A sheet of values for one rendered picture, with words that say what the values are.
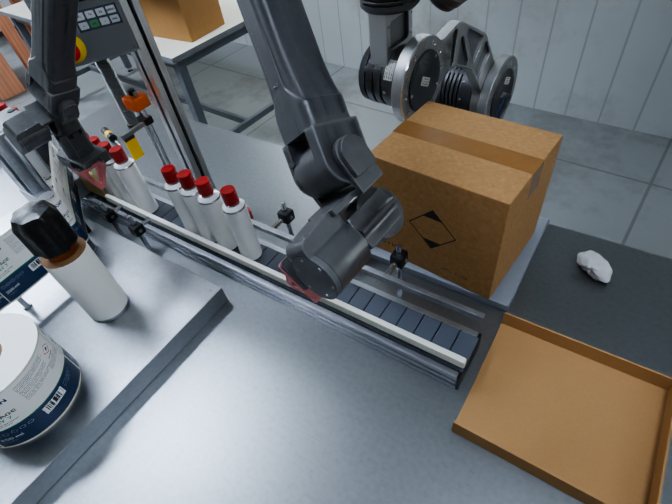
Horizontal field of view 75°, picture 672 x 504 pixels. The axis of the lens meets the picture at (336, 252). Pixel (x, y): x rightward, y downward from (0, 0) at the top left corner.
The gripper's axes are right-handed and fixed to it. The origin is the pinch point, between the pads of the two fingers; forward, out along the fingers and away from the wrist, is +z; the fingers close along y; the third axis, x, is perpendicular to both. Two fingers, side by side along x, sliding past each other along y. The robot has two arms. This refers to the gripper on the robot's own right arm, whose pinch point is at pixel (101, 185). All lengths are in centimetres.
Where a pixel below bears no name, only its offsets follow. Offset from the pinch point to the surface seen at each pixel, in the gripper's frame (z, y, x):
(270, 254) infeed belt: 18.2, 35.7, 12.8
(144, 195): 12.2, -4.5, 10.0
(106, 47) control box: -24.4, -1.8, 17.1
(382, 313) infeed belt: 18, 68, 11
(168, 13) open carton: 14, -122, 123
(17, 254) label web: 6.6, -7.0, -21.5
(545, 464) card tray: 22, 104, 0
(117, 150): -1.7, -5.8, 10.0
